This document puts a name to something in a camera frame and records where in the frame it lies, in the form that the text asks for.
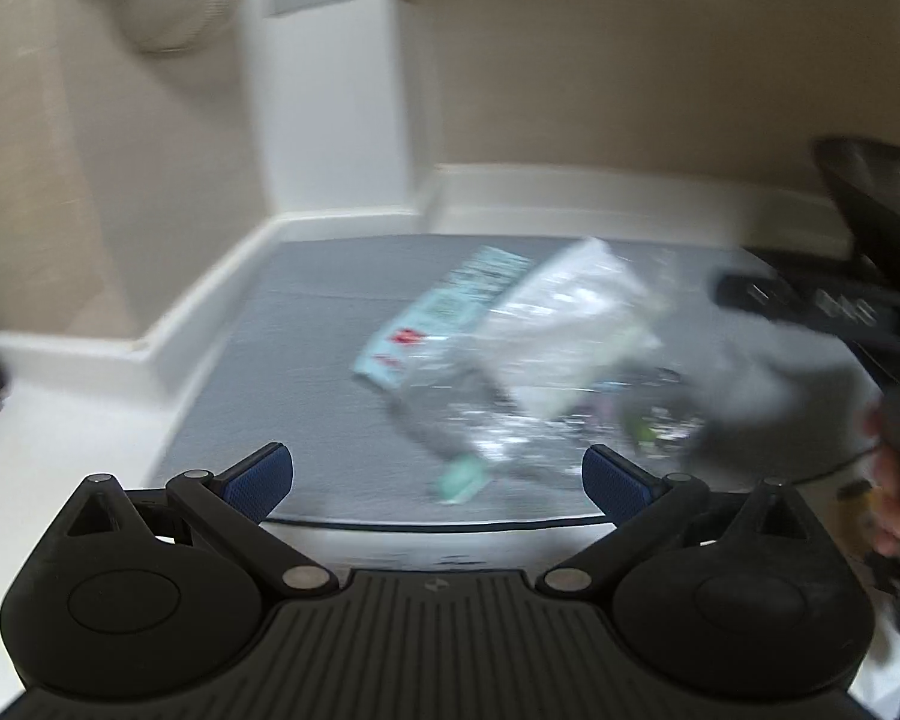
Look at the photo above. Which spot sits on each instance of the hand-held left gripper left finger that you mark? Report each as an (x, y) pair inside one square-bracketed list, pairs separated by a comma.
[(259, 481)]

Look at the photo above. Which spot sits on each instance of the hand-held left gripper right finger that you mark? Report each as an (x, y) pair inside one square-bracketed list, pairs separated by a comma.
[(615, 486)]

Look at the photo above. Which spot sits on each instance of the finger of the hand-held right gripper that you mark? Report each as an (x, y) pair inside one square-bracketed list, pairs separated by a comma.
[(795, 304)]

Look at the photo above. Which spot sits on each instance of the clear plastic bag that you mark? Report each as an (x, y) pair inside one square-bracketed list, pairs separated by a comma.
[(570, 337)]

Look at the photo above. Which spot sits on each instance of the person's right hand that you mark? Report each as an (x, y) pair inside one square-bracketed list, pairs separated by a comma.
[(892, 487)]

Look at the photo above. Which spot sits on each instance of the white printed cloth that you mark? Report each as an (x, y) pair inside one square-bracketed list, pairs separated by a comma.
[(851, 517)]

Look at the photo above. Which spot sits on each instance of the black gas stove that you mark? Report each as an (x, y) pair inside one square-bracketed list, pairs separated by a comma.
[(892, 345)]

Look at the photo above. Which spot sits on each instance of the black wok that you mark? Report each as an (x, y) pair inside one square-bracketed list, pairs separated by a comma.
[(885, 202)]

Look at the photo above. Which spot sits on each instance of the small green cap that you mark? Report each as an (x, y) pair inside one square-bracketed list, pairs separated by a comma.
[(457, 481)]

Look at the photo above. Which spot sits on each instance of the grey mat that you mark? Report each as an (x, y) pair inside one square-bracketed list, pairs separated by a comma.
[(307, 315)]

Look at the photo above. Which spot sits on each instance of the pale blue carton box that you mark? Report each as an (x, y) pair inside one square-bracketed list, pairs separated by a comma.
[(435, 315)]

